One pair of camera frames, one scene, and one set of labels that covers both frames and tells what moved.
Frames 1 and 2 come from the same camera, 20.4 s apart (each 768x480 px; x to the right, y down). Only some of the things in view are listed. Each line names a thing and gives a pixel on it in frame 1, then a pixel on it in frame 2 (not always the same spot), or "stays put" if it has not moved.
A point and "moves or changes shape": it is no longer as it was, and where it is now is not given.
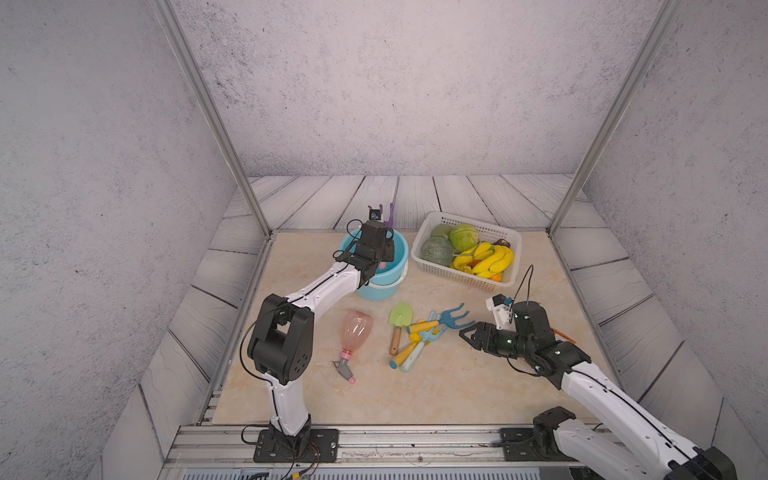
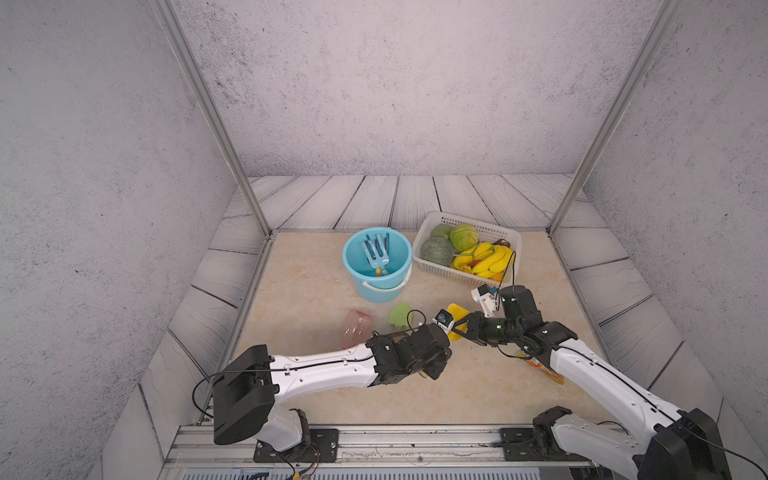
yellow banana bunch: [484, 260] stays put
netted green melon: [438, 249] stays put
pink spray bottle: [356, 330] stays put
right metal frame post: [596, 161] stays put
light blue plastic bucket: [389, 276] stays put
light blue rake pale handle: [426, 336] moves or changes shape
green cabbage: [463, 237] stays put
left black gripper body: [385, 252] to [433, 367]
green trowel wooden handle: [400, 314] stays put
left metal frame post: [170, 21] stays put
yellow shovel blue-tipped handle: [414, 339] moves or changes shape
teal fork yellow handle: [446, 318] moves or changes shape
